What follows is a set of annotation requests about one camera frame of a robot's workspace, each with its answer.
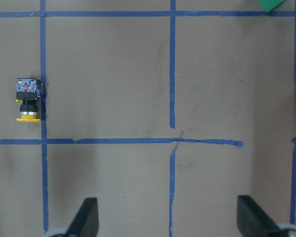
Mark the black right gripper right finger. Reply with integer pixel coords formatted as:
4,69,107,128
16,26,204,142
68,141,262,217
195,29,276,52
237,195,283,237

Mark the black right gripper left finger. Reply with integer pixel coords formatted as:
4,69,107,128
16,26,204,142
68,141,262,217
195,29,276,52
67,197,99,237

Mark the yellow push button switch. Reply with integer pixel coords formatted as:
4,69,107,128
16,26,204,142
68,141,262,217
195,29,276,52
15,78,43,122

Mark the green cube near bin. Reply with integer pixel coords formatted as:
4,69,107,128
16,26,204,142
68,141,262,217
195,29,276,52
258,0,285,13

